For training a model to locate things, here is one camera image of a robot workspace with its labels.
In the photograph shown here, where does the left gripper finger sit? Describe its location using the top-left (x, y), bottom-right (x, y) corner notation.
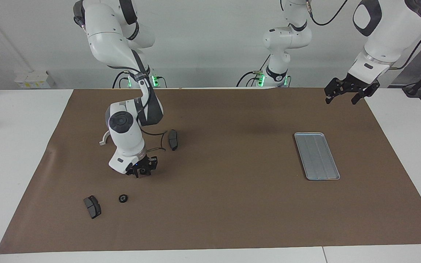
top-left (324, 77), bottom-right (344, 105)
top-left (350, 81), bottom-right (381, 106)

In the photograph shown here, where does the silver metal tray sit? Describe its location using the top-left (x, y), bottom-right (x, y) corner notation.
top-left (293, 132), bottom-right (341, 181)

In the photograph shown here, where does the long grey brake pad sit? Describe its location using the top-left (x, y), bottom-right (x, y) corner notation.
top-left (168, 129), bottom-right (179, 151)

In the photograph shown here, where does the short grey brake pad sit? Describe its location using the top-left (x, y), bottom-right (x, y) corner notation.
top-left (83, 195), bottom-right (102, 220)

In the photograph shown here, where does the brown table mat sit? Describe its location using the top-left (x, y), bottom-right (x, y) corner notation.
top-left (0, 87), bottom-right (421, 254)

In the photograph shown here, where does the white box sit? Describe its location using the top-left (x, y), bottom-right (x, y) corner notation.
top-left (14, 70), bottom-right (56, 89)

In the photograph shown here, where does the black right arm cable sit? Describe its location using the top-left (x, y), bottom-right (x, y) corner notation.
top-left (106, 65), bottom-right (169, 152)

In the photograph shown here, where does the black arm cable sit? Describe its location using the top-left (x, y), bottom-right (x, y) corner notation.
top-left (106, 65), bottom-right (169, 152)
top-left (306, 0), bottom-right (421, 70)

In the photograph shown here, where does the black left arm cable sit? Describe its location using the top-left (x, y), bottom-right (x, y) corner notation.
top-left (306, 0), bottom-right (421, 70)

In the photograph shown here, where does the black base cable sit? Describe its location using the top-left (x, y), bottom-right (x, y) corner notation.
top-left (237, 70), bottom-right (266, 87)
top-left (113, 70), bottom-right (130, 89)

